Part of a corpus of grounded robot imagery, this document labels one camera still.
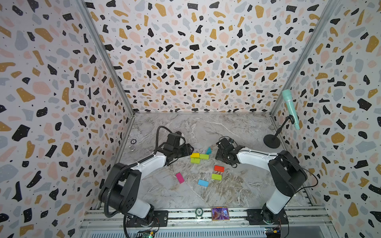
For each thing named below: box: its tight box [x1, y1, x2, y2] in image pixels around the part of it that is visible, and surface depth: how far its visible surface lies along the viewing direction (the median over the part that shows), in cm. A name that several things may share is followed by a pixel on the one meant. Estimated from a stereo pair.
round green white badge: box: [194, 207, 204, 217], surface depth 72 cm
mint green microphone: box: [281, 89, 301, 131], surface depth 83 cm
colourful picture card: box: [210, 206, 230, 221], surface depth 76 cm
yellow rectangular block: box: [190, 152, 200, 158], surface depth 100 cm
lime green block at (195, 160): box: [190, 157, 201, 165], surface depth 97 cm
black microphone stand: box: [263, 114, 295, 149], surface depth 105 cm
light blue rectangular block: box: [197, 179, 209, 188], surface depth 88 cm
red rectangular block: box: [213, 165, 225, 173], surface depth 94 cm
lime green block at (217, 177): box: [211, 173, 223, 181], surface depth 90 cm
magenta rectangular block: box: [175, 172, 186, 184], surface depth 89 cm
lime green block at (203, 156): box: [199, 153, 210, 160], surface depth 99 cm
